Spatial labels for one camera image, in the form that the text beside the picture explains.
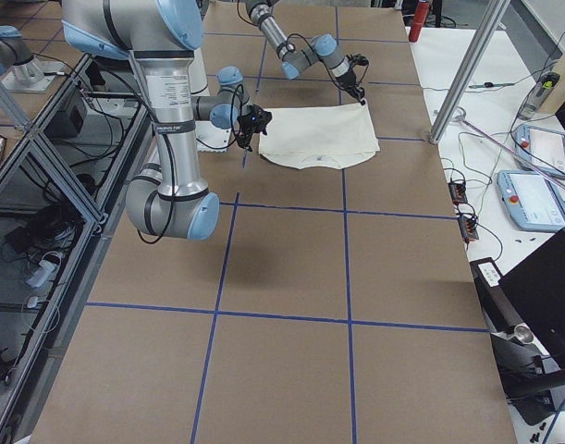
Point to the red cylinder bottle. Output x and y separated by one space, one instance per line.
418 20

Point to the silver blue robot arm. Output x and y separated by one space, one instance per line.
169 197
297 54

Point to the cream long-sleeve cat shirt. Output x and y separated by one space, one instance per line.
336 137

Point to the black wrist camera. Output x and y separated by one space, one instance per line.
265 119
358 60

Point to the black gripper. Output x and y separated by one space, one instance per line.
246 128
347 80

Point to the blue teach pendant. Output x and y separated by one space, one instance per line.
531 201
543 148

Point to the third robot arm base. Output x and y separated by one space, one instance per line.
20 69

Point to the lower orange electronics board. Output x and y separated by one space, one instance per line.
468 227

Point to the aluminium frame post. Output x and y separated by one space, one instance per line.
479 42

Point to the far blue teach pendant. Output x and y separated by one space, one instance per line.
543 148

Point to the upper orange electronics board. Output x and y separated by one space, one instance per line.
457 191

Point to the near blue teach pendant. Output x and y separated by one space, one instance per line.
531 201

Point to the orange electronics board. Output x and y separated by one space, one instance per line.
468 227
457 191

